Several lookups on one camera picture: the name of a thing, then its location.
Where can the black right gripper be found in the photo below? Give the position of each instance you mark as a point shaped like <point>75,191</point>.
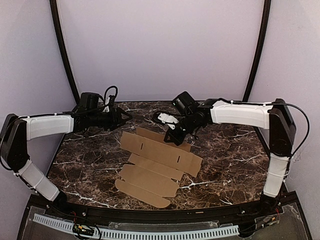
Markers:
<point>178,130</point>

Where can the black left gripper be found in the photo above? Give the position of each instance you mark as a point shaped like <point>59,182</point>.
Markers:
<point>116,118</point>

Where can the brown cardboard box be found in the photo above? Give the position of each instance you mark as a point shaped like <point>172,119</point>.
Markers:
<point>154,167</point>

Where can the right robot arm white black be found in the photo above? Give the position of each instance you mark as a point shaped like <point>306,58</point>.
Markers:
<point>273,117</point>

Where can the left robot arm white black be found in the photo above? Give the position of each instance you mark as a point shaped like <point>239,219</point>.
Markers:
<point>93,110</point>

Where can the small green circuit board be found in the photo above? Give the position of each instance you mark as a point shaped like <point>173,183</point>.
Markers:
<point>81,229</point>

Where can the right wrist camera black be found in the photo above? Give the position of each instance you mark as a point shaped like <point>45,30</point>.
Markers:
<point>165,119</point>

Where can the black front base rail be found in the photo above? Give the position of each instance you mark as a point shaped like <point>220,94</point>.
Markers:
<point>236,214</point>

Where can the left black frame post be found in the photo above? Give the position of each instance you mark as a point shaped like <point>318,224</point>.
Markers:
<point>62,49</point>

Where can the black frame post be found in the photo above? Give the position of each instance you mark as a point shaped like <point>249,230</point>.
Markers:
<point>62,49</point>
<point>258,51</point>

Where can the right black frame post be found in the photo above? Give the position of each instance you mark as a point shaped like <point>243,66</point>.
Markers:
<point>258,51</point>

